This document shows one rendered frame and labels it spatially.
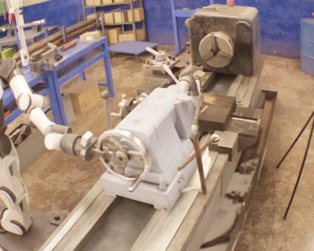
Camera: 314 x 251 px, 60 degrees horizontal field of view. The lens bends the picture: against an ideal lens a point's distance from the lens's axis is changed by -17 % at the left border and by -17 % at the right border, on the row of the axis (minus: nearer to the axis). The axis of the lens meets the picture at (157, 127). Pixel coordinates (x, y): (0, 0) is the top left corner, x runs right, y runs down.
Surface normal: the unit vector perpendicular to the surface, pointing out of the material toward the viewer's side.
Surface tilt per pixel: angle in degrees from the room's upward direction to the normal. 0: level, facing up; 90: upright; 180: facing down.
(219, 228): 0
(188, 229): 0
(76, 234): 0
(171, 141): 70
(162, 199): 90
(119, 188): 90
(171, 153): 66
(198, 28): 90
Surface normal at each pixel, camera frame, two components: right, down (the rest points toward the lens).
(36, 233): -0.10, -0.86
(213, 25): -0.42, 0.50
